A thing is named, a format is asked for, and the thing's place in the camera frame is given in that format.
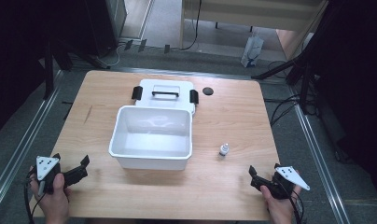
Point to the white paper bag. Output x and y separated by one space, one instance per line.
252 49

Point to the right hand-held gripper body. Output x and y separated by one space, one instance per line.
286 183

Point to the black tripod stand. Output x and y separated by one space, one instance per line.
301 65

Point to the dark cabinet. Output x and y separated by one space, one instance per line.
107 25

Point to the small clear bottle white cap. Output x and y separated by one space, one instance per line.
224 150

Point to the black metal stand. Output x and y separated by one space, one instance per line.
48 68

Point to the person's left hand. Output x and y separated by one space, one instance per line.
54 205

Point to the black round table grommet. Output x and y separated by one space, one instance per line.
207 91

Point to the metal floor rail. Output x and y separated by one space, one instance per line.
20 149
320 165

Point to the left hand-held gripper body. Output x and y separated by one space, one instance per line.
48 174

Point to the person's right hand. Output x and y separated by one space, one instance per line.
280 208

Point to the white plastic storage box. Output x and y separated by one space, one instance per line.
150 138

